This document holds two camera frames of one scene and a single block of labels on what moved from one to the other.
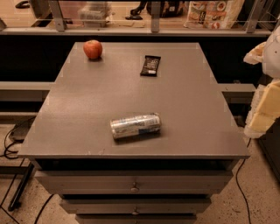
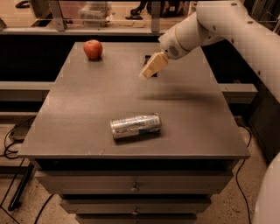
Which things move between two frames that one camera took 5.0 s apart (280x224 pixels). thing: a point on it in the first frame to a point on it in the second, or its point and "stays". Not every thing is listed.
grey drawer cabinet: [168, 178] stays
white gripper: [273, 57] to [171, 46]
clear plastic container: [95, 14] stays
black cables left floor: [14, 143] stays
